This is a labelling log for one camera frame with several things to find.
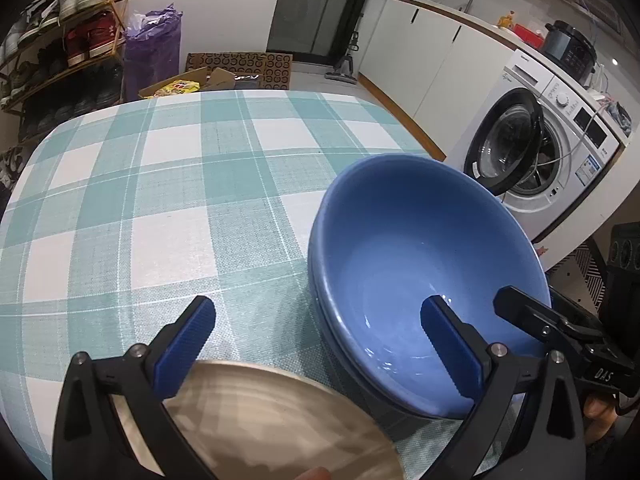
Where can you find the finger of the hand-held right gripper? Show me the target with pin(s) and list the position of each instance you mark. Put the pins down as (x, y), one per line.
(530, 315)

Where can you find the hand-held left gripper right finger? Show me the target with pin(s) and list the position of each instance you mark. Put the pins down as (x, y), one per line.
(450, 355)

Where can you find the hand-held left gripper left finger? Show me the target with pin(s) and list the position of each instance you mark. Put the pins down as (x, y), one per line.
(182, 355)

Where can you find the large blue bowl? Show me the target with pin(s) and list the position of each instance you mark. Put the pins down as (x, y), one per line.
(352, 372)

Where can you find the beige round plate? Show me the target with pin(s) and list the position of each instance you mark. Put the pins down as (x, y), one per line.
(280, 425)

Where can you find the light blue bowl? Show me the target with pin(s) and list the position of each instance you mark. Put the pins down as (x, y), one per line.
(410, 240)

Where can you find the person's right hand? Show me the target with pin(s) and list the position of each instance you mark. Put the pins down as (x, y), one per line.
(600, 415)

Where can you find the person's left hand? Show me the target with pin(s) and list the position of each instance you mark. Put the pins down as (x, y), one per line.
(315, 474)

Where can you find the black white striped rug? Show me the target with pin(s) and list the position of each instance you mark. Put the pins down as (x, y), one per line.
(582, 265)

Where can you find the black countertop oven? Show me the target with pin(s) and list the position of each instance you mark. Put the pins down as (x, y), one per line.
(625, 250)

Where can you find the white washing machine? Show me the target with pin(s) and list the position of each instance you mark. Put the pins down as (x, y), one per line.
(580, 195)

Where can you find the teal checked tablecloth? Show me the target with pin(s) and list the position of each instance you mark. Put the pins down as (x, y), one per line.
(150, 185)

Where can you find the heap of dark sandals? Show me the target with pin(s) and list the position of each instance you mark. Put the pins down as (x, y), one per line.
(10, 170)

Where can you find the black pressure cooker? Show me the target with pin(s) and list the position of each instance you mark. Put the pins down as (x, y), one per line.
(570, 52)

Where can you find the yellow snack packet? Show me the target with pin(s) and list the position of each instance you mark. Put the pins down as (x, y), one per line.
(177, 87)

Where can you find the open cardboard box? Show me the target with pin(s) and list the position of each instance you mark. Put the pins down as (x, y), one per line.
(220, 80)

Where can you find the red box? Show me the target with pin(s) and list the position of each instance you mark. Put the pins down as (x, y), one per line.
(529, 34)

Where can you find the dark flat package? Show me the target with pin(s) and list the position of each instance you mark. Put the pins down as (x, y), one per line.
(247, 80)

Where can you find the white kitchen cabinet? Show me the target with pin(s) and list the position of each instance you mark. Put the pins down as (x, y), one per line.
(430, 50)

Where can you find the yellow bottle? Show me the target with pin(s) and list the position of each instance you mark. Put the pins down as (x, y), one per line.
(506, 20)

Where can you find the patterned brown cardboard panel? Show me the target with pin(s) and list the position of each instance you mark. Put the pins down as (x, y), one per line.
(270, 67)

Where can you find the purple plastic bag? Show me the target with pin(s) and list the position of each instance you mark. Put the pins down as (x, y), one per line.
(152, 55)

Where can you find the grey floor mop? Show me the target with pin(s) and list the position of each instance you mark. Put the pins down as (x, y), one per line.
(342, 67)

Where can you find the bamboo shoe rack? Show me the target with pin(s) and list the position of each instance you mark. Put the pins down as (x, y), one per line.
(50, 77)

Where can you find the wooden shoe rack with shoes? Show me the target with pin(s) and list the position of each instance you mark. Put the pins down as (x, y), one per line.
(95, 35)

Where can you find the black framed glass door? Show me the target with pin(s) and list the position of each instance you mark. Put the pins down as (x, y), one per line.
(320, 5)

